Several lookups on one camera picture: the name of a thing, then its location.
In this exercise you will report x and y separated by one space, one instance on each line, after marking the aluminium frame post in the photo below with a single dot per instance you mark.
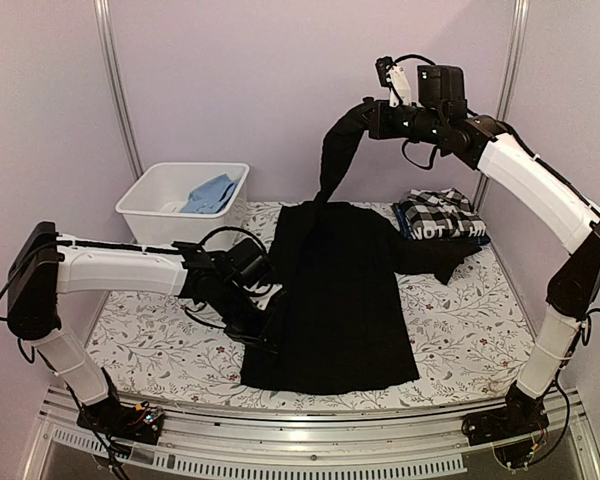
514 52
113 73

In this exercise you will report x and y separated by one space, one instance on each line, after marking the black white checkered shirt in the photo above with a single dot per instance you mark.
441 214

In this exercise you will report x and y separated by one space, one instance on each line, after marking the black long sleeve shirt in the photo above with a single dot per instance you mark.
342 327

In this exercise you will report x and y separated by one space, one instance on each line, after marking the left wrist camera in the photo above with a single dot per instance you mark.
264 291

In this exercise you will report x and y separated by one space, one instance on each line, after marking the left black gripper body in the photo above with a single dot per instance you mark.
243 324

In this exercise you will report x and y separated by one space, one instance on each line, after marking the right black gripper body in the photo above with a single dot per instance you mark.
386 128

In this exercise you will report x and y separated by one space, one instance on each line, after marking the right aluminium frame post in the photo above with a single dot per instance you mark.
514 52

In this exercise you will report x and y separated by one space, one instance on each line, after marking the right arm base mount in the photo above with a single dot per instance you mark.
514 419

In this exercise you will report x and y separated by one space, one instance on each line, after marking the aluminium front rail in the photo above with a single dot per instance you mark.
205 441

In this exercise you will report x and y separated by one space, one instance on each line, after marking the dark blue folded shirt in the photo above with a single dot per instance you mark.
407 233

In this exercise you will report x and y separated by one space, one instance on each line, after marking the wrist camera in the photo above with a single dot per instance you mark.
264 291
391 76

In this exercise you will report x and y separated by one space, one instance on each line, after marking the left aluminium frame post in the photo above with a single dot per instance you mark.
113 73

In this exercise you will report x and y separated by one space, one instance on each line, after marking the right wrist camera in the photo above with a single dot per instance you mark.
391 76

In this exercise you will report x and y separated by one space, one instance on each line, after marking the light blue shirt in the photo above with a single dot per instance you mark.
210 197

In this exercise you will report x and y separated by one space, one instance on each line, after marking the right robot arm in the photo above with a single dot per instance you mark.
437 113

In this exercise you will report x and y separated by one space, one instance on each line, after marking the floral patterned tablecloth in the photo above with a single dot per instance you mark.
469 338

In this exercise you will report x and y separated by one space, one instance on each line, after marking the white plastic bin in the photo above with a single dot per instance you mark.
153 205

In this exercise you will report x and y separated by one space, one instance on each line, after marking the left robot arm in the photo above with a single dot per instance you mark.
235 283

